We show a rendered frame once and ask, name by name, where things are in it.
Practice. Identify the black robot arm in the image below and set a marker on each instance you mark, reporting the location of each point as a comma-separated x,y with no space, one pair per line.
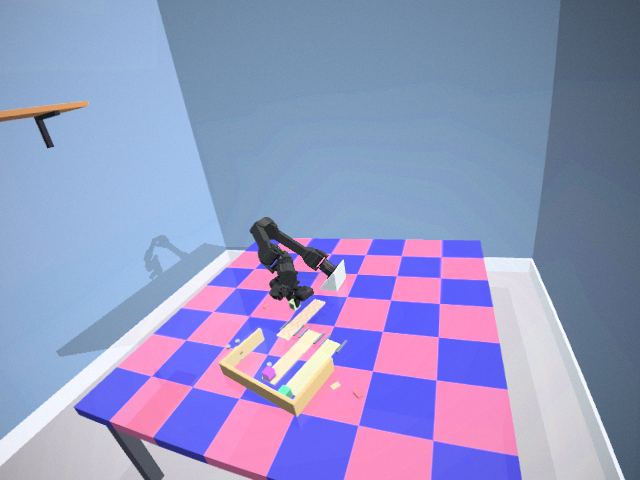
265,230

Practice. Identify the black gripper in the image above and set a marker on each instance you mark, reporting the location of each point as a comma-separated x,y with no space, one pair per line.
298,293

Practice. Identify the pale green labelled cube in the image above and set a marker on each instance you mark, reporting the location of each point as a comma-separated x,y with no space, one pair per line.
292,305

